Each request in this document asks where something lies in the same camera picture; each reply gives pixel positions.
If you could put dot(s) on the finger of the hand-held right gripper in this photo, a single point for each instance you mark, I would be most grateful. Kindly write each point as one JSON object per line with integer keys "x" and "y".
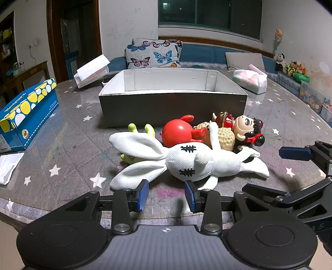
{"x": 295, "y": 153}
{"x": 269, "y": 193}

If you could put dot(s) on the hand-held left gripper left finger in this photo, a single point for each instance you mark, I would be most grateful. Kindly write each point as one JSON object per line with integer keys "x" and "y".
{"x": 142, "y": 196}

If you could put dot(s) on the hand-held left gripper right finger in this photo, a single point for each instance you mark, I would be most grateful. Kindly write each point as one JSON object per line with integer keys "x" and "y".
{"x": 190, "y": 197}

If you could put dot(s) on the white plush rabbit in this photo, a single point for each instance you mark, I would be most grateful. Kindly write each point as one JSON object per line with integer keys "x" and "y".
{"x": 181, "y": 161}

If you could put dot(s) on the black-haired doll figurine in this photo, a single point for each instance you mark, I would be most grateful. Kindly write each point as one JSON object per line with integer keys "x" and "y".
{"x": 241, "y": 127}

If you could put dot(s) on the red plastic toy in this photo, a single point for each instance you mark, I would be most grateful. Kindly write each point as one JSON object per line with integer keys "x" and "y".
{"x": 176, "y": 133}

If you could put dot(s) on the green plastic toy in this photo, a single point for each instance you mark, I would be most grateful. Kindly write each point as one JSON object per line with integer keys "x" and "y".
{"x": 150, "y": 129}

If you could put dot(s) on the beige peanut toy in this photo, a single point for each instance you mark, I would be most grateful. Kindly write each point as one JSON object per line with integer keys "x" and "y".
{"x": 227, "y": 139}

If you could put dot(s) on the grey cardboard box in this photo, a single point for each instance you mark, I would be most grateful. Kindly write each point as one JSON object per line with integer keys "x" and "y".
{"x": 168, "y": 109}

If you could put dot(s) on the bear print storage box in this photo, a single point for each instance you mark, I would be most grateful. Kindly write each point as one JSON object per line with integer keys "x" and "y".
{"x": 312, "y": 97}

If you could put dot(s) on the blue patterned bench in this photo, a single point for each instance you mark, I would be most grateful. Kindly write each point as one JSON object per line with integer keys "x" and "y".
{"x": 288, "y": 83}

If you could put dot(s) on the yellow green small toy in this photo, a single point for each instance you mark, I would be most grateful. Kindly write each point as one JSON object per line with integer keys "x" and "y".
{"x": 290, "y": 70}

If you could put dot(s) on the orange fox toy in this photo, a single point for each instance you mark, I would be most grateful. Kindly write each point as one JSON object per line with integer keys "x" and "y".
{"x": 299, "y": 68}

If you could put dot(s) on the pink and white tissue pack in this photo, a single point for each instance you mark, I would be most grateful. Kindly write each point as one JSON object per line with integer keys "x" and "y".
{"x": 249, "y": 80}

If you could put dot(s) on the panda plush toy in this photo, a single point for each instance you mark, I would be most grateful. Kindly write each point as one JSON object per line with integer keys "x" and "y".
{"x": 279, "y": 62}

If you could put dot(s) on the grey pillow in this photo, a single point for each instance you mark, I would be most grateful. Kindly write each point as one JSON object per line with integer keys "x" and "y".
{"x": 241, "y": 61}

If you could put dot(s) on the blue dotted tissue box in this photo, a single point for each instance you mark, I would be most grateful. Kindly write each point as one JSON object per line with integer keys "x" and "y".
{"x": 39, "y": 111}

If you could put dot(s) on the blue sofa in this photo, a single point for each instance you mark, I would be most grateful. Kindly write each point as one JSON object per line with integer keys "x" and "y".
{"x": 202, "y": 53}

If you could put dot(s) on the white paper napkin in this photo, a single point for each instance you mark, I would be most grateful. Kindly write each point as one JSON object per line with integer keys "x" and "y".
{"x": 7, "y": 166}

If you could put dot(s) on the white paper sheet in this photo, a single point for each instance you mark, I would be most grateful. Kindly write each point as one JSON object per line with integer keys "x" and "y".
{"x": 93, "y": 66}

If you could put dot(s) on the butterfly print pillow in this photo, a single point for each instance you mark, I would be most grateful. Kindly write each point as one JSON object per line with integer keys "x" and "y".
{"x": 153, "y": 54}

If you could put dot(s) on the brown wooden table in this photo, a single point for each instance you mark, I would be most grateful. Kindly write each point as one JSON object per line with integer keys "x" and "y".
{"x": 31, "y": 75}

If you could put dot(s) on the dark window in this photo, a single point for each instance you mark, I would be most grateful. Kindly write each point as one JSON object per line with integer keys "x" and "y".
{"x": 207, "y": 13}

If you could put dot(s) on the teal jar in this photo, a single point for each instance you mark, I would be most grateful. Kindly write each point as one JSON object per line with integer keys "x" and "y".
{"x": 17, "y": 69}

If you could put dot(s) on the wooden bookshelf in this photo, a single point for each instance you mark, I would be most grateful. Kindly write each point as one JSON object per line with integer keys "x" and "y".
{"x": 6, "y": 39}

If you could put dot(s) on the flower bouquet wall decoration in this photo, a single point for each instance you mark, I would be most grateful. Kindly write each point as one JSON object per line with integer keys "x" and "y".
{"x": 278, "y": 39}

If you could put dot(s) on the brown wooden door frame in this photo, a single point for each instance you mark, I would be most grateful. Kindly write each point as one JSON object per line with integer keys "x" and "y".
{"x": 53, "y": 39}

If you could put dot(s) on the white wall outlet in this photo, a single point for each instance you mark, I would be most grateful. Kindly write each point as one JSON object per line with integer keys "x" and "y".
{"x": 33, "y": 43}

